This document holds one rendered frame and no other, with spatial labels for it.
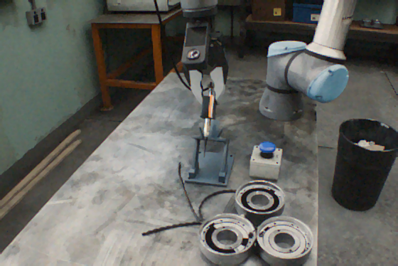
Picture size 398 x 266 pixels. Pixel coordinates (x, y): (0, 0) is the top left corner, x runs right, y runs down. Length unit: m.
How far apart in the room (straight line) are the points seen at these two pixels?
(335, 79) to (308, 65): 0.08
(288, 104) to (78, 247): 0.72
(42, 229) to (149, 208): 0.23
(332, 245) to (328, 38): 1.15
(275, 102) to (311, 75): 0.19
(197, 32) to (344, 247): 1.40
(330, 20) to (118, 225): 0.72
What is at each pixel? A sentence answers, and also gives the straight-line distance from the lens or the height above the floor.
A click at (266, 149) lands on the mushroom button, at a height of 0.87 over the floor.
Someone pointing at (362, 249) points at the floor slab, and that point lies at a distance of 1.86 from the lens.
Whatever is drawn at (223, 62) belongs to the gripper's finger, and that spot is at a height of 1.08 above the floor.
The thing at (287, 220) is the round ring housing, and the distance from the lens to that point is 0.69.
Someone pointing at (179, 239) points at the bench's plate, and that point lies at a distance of 0.69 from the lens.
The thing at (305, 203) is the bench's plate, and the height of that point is 0.80.
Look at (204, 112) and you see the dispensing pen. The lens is 0.74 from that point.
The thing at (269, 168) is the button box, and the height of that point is 0.83.
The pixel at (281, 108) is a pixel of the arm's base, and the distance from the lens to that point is 1.08.
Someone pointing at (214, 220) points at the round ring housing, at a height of 0.83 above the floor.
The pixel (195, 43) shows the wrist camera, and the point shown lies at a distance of 0.67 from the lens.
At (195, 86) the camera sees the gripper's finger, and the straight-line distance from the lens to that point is 0.74.
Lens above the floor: 1.32
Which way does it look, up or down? 31 degrees down
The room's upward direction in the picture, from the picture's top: 2 degrees counter-clockwise
